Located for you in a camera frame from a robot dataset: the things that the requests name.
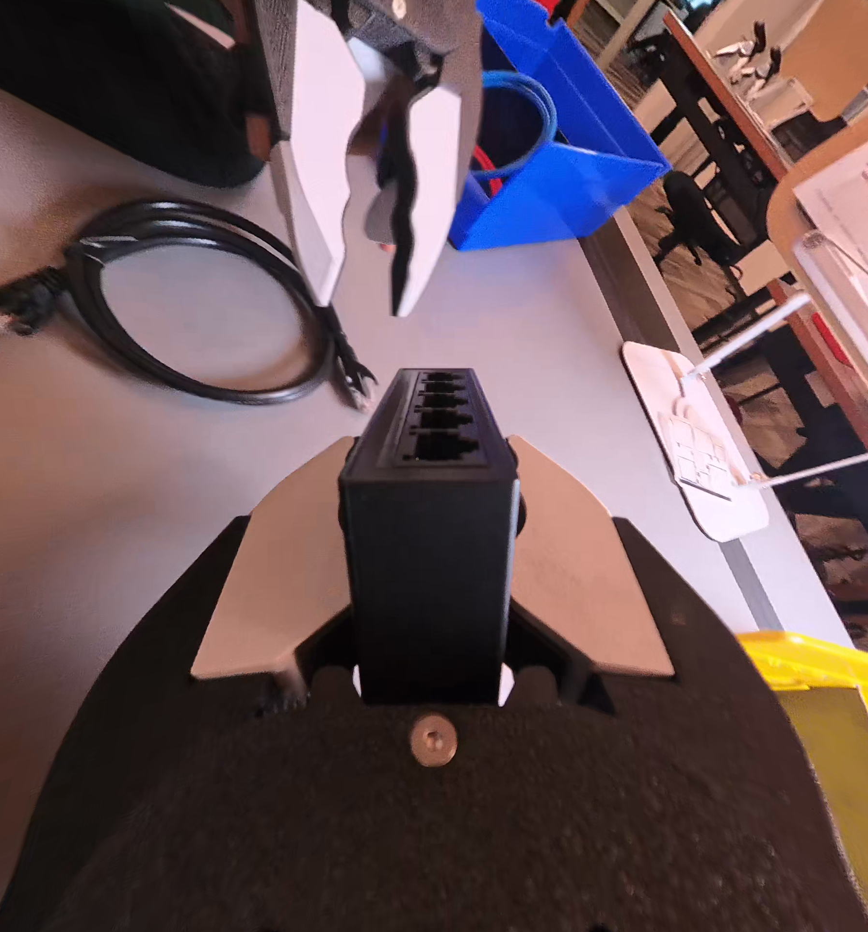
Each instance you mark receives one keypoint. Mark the clear acrylic sheet stand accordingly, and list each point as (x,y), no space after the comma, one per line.
(754,333)

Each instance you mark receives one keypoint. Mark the black office chair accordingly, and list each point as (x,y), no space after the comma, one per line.
(688,211)

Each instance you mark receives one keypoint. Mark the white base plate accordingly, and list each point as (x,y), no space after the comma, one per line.
(732,513)

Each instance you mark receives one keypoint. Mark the brown wooden desk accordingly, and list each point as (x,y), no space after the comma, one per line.
(863,426)

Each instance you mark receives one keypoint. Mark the black ethernet switch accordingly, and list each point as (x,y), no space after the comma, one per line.
(426,568)

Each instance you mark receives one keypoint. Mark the instruction sheet on board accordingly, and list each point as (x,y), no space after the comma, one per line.
(781,207)

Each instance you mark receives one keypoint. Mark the yellow plastic bin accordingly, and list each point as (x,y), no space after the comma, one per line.
(827,662)

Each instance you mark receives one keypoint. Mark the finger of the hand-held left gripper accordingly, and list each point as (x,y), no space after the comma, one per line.
(317,182)
(437,182)

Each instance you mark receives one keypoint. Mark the red plastic piece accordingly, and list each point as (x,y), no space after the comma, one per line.
(830,338)

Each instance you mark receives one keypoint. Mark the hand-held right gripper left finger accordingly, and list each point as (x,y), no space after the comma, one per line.
(273,582)

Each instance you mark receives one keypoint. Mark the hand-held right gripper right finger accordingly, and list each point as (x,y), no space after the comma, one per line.
(586,582)

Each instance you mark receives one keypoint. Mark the blue plastic bin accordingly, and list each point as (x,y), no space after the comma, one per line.
(586,196)

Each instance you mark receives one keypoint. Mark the tan chair back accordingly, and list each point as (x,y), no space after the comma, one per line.
(841,58)

